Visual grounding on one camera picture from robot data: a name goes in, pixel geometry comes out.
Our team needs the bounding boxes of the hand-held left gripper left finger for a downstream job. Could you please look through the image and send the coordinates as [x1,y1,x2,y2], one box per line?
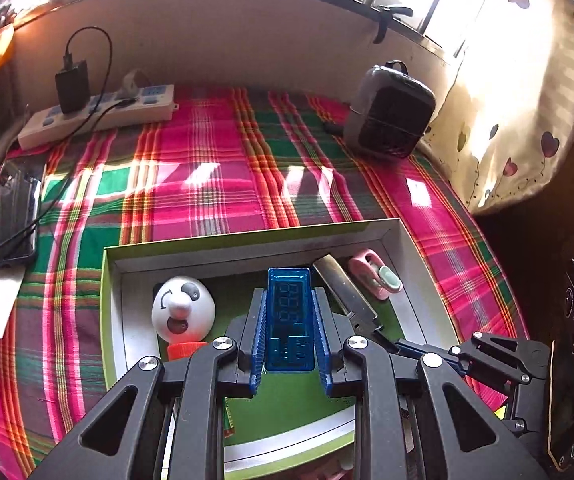
[27,287,270,480]

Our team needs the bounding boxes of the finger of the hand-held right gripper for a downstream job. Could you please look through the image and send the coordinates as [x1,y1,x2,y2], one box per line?
[396,339,468,377]
[451,331,551,387]

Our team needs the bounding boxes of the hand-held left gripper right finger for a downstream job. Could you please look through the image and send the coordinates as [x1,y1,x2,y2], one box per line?
[312,287,550,480]

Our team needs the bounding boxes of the blue transparent usb tester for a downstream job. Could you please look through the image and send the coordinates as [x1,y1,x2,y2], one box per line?
[266,267,314,373]

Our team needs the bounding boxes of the metal folding knife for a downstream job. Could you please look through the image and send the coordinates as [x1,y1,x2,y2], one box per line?
[313,255,395,348]

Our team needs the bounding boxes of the red capped medicine bottle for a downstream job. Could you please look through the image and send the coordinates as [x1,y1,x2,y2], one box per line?
[167,341,209,361]

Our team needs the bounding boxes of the white panda toy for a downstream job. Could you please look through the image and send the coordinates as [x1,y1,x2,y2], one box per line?
[152,276,216,346]

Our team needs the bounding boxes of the pink nail clipper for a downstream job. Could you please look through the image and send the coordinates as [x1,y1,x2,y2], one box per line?
[348,249,403,301]

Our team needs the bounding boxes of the green cardboard box tray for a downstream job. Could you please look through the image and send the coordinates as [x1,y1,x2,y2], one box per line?
[102,217,460,480]

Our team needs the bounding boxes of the plaid pink green blanket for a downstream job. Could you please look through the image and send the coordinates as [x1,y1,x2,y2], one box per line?
[0,85,530,480]

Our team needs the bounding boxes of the cream curtain with hearts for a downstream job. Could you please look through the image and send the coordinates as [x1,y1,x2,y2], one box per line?
[447,0,574,216]

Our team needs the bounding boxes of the white power strip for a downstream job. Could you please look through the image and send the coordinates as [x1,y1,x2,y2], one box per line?
[17,85,178,151]

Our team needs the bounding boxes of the black smartphone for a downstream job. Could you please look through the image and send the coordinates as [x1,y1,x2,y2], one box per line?
[0,162,43,271]

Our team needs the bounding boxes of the white plug in strip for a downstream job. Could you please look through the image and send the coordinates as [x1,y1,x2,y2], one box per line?
[120,70,150,98]

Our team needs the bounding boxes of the black power adapter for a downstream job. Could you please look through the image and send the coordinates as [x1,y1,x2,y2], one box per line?
[56,60,90,113]

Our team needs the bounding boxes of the black window hook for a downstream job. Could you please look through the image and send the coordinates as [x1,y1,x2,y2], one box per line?
[372,5,414,43]

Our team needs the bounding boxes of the black charging cable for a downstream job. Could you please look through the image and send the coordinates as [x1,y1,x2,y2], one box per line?
[0,27,135,266]

